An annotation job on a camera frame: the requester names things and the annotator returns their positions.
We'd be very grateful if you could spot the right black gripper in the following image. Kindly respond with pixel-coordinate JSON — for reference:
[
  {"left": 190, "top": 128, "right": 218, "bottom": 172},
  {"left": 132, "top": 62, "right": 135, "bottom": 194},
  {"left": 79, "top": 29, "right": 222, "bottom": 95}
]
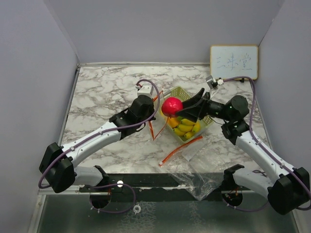
[{"left": 176, "top": 88, "right": 232, "bottom": 122}]

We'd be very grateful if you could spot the green plastic basket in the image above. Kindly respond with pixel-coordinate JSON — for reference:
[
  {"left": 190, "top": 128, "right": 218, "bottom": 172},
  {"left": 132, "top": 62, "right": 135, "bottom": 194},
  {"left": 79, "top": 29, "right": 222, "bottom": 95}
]
[{"left": 157, "top": 86, "right": 213, "bottom": 144}]

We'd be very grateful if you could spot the red apple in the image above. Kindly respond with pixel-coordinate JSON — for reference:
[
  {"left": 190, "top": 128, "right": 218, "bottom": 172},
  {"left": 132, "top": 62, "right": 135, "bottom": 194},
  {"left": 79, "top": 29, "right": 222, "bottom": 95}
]
[{"left": 161, "top": 97, "right": 183, "bottom": 117}]

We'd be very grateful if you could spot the orange yellow bell pepper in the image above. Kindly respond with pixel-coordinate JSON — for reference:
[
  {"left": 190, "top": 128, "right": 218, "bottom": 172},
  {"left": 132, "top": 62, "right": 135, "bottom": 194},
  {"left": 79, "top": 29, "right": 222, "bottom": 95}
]
[{"left": 168, "top": 117, "right": 180, "bottom": 129}]

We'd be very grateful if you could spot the clear zip bag red zipper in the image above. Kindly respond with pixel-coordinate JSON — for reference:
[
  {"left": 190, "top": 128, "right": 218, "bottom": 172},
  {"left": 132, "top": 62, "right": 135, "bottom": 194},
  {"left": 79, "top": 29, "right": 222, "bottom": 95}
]
[{"left": 148, "top": 90, "right": 173, "bottom": 141}]

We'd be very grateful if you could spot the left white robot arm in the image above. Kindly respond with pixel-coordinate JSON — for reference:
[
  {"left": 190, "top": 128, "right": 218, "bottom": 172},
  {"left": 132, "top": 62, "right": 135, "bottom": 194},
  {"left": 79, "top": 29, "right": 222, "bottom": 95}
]
[{"left": 39, "top": 95, "right": 159, "bottom": 193}]

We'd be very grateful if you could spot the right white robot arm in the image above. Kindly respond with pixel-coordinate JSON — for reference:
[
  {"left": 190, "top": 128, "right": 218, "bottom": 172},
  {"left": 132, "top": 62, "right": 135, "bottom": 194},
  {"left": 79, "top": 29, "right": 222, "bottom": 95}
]
[{"left": 176, "top": 88, "right": 311, "bottom": 215}]

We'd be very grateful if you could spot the yellow banana bunch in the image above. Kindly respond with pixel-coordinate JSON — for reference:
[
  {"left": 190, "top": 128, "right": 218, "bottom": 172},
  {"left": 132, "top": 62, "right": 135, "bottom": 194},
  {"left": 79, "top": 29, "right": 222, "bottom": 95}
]
[{"left": 173, "top": 118, "right": 201, "bottom": 141}]

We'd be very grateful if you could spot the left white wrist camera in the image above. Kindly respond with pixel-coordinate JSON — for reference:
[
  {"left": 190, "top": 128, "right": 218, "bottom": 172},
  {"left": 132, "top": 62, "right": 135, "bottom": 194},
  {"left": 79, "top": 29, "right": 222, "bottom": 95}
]
[{"left": 137, "top": 84, "right": 154, "bottom": 98}]

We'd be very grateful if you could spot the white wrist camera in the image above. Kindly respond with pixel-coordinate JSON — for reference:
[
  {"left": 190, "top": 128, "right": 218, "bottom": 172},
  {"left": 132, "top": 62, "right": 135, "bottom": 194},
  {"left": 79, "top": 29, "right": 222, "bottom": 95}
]
[
  {"left": 206, "top": 75, "right": 224, "bottom": 96},
  {"left": 137, "top": 84, "right": 154, "bottom": 98}
]

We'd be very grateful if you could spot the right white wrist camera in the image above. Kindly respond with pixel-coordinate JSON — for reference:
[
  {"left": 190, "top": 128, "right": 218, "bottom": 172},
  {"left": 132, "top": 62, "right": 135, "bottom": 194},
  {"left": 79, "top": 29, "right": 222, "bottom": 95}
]
[{"left": 206, "top": 75, "right": 224, "bottom": 96}]

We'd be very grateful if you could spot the small whiteboard wooden frame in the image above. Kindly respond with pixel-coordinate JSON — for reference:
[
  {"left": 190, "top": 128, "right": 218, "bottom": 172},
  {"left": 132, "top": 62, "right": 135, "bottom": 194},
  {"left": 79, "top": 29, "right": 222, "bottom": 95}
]
[{"left": 210, "top": 45, "right": 259, "bottom": 80}]

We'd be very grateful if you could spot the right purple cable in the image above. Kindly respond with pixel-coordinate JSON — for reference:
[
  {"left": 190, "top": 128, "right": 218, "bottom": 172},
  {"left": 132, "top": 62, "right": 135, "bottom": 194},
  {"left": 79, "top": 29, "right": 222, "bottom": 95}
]
[{"left": 217, "top": 76, "right": 311, "bottom": 211}]

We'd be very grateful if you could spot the purple cable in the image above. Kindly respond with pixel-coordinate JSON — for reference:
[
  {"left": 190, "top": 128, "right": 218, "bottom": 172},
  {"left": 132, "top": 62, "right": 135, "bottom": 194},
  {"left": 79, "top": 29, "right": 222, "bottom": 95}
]
[
  {"left": 38, "top": 79, "right": 161, "bottom": 189},
  {"left": 217, "top": 76, "right": 311, "bottom": 211}
]

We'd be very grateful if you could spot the black mounting rail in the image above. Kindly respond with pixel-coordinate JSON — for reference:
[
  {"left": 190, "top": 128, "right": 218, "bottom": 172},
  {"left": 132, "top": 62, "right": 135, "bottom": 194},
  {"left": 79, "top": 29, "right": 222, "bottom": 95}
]
[{"left": 79, "top": 166, "right": 253, "bottom": 202}]

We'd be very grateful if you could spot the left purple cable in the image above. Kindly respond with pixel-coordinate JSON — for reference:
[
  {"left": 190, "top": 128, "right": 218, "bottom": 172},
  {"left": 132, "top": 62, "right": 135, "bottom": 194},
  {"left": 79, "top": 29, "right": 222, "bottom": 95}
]
[{"left": 38, "top": 79, "right": 161, "bottom": 189}]

